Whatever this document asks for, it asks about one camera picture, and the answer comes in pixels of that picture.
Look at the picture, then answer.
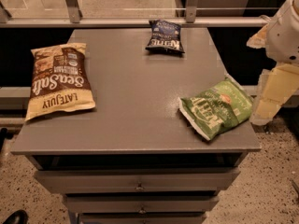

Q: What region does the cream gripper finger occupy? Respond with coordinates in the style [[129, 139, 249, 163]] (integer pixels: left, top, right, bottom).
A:
[[249, 63, 299, 126], [247, 25, 268, 49]]

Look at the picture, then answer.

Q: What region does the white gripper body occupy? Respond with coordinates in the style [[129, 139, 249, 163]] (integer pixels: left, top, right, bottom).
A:
[[266, 0, 299, 63]]

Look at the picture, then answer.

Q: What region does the blue chip bag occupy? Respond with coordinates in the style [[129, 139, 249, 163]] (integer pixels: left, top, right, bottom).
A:
[[146, 20, 184, 54]]

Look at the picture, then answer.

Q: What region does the green chip bag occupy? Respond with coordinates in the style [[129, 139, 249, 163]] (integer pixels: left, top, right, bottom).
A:
[[178, 75, 253, 141]]

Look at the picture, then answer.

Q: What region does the brown Sea Salt chip bag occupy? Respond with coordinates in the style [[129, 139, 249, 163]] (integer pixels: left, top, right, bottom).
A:
[[25, 43, 95, 121]]

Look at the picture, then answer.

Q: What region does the middle grey drawer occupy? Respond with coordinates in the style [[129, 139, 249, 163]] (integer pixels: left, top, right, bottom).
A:
[[64, 193, 219, 214]]

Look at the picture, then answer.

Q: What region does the grey drawer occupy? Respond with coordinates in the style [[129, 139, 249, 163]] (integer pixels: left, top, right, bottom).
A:
[[80, 213, 206, 224], [64, 193, 219, 214], [35, 168, 240, 194]]

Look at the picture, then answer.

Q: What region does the top grey drawer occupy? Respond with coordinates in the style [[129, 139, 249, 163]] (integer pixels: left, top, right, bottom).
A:
[[35, 168, 240, 194]]

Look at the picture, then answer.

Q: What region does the grey drawer cabinet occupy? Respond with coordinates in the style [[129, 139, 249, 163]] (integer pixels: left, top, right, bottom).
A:
[[10, 27, 262, 224]]

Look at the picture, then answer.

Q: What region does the bottom grey drawer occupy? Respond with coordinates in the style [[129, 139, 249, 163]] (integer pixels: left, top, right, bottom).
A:
[[80, 213, 206, 224]]

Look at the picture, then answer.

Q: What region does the grey metal railing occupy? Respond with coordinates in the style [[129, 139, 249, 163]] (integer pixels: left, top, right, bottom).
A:
[[0, 0, 284, 28]]

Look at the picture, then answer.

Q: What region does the black shoe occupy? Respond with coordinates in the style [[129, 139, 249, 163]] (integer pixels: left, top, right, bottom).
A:
[[3, 210, 28, 224]]

